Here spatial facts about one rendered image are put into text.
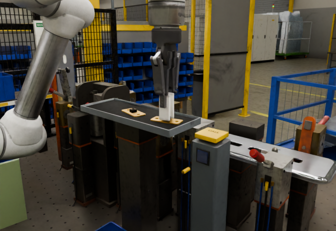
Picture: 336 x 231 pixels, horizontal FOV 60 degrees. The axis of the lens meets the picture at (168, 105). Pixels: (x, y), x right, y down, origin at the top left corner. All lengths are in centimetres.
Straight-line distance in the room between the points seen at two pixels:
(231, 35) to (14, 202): 385
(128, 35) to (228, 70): 165
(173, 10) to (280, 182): 50
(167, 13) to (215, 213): 49
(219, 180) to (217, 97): 378
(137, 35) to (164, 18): 314
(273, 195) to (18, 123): 99
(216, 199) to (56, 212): 74
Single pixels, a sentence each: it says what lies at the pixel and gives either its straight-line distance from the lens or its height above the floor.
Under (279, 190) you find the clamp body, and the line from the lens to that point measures 83.
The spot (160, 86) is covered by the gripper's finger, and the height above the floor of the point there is 126.
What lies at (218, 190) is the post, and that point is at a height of 103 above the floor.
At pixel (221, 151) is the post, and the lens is 70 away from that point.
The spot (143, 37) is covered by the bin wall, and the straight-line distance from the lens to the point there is 389.
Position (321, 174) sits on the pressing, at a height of 100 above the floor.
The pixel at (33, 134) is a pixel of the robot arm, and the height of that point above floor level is 97.
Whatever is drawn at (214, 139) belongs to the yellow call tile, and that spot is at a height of 116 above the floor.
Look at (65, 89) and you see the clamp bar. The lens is 152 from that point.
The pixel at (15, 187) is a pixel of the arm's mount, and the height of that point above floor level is 84.
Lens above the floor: 140
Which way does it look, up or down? 15 degrees down
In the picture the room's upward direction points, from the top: straight up
